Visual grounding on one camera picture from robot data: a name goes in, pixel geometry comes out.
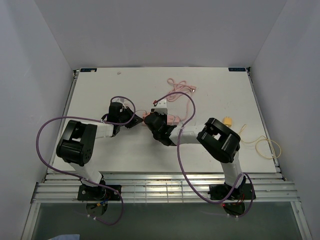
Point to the blue corner label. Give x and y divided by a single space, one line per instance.
88 70
237 69

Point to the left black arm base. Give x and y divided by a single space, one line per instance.
93 192

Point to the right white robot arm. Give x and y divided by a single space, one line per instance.
221 142

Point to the blue cloth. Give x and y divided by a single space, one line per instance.
67 237

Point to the pink power strip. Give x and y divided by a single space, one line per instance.
172 119

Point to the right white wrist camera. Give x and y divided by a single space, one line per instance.
160 107

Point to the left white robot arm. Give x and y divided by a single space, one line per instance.
77 142

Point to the left blue corner label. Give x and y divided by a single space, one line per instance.
88 70

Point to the right blue corner label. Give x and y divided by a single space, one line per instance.
237 69

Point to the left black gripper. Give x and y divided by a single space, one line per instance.
136 120

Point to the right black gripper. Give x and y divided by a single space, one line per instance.
162 115

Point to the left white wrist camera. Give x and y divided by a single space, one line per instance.
120 100

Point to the yellow charger plug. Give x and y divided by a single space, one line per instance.
227 121

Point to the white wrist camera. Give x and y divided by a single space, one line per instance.
160 107
120 100

